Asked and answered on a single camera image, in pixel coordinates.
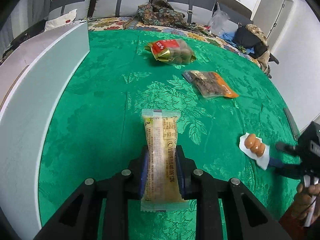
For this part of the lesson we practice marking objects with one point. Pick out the grey pillow far right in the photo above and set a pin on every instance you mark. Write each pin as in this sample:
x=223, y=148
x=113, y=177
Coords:
x=235, y=21

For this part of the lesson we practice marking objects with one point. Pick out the green embroidered bedspread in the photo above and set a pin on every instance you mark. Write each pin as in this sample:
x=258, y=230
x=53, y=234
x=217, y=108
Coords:
x=97, y=126

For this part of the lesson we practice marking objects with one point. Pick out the white paper bag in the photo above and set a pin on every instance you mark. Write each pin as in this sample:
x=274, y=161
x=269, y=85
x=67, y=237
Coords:
x=61, y=21

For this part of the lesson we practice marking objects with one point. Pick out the pile of clothes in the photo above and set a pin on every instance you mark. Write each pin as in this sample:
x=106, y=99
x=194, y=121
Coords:
x=251, y=40

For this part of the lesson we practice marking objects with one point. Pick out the white door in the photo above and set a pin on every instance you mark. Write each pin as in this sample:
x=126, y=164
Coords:
x=271, y=16

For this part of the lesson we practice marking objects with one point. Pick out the grey pillow far left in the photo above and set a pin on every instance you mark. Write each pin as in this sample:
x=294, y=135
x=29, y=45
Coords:
x=84, y=8

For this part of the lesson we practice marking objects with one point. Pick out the white storage box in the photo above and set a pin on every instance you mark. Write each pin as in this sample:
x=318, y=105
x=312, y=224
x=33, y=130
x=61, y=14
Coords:
x=33, y=78

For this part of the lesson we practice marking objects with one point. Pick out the grey pillow centre right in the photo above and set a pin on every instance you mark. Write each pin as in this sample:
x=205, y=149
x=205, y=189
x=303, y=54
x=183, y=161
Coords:
x=194, y=11

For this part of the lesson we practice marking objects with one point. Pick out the floral patterned cloth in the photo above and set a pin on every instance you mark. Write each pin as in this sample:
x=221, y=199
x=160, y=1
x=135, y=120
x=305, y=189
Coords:
x=160, y=13

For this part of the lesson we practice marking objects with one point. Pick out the white pack of eggs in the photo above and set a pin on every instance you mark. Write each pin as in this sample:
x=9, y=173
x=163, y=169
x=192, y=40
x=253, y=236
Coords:
x=254, y=148

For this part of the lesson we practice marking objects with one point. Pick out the clear plastic bag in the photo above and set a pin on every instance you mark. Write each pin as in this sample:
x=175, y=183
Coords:
x=217, y=22

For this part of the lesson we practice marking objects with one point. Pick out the dark snack orange-edged pouch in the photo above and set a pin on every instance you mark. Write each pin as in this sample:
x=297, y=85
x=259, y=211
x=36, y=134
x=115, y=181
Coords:
x=209, y=84

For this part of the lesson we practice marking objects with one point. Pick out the right hand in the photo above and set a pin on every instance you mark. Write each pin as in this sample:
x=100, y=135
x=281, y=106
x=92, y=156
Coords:
x=301, y=205

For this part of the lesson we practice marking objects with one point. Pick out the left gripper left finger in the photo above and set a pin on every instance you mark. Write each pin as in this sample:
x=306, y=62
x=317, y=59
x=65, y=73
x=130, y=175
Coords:
x=102, y=202

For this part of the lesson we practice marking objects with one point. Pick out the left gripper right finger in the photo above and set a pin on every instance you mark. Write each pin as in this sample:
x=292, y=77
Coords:
x=224, y=208

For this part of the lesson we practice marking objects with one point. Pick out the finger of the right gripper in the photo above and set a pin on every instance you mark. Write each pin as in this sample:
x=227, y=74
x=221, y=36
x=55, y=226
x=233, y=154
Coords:
x=275, y=162
x=286, y=148

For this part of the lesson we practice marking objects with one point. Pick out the red green nut bag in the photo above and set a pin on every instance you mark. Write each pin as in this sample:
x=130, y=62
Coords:
x=173, y=51

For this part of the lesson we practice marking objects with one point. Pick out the long yellow snack bar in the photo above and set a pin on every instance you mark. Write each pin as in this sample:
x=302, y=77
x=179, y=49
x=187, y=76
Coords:
x=161, y=192

